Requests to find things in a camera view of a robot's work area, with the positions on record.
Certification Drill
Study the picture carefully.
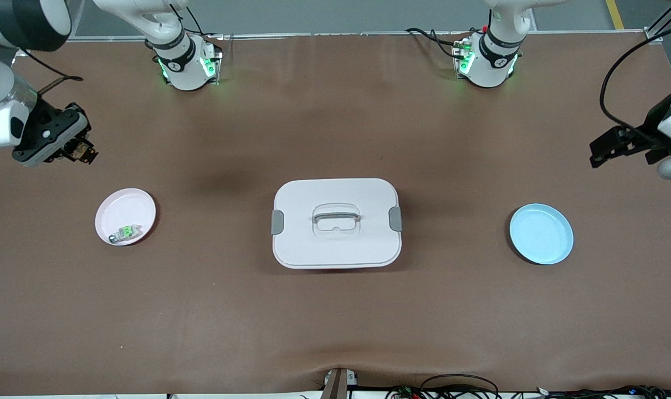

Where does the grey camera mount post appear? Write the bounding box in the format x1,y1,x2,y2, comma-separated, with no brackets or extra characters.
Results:
321,367,358,399

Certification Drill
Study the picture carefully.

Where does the pink round plate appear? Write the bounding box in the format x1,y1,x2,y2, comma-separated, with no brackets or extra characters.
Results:
95,188,157,246

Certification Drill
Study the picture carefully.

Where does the black left base cable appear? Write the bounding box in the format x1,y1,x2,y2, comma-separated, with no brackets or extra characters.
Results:
406,27,469,60

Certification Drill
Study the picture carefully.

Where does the tangled cable bundle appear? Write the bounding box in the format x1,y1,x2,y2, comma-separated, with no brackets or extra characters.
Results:
385,385,671,399

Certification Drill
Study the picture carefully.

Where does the white lidded storage box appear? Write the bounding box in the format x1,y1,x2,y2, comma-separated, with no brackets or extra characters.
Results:
271,178,403,270

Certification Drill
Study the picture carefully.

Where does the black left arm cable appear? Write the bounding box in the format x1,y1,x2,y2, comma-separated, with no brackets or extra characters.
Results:
599,25,671,140

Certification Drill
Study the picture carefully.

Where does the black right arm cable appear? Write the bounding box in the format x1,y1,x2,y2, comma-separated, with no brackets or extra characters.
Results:
21,49,84,96

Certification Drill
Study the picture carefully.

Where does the grey box lid handle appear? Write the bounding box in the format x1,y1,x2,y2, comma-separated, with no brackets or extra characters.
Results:
312,211,362,226

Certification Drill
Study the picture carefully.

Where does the black base cable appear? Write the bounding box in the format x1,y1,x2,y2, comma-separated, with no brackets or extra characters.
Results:
406,27,469,60
166,6,223,40

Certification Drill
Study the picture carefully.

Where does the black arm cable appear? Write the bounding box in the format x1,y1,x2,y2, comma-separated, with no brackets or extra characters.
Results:
599,25,671,140
21,49,84,96

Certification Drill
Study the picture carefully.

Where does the green and white switch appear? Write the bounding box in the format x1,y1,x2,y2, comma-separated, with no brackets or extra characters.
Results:
109,224,143,244

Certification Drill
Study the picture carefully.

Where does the black cable loop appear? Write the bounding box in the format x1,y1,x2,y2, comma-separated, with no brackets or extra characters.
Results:
420,374,500,399

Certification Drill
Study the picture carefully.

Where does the black right base cable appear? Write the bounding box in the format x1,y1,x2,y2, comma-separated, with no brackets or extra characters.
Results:
166,6,223,40

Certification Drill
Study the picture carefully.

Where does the light blue round plate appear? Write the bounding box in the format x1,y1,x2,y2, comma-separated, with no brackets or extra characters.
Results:
509,203,574,265

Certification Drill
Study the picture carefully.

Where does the aluminium frame post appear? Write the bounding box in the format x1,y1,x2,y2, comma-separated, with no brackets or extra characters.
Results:
644,0,671,43

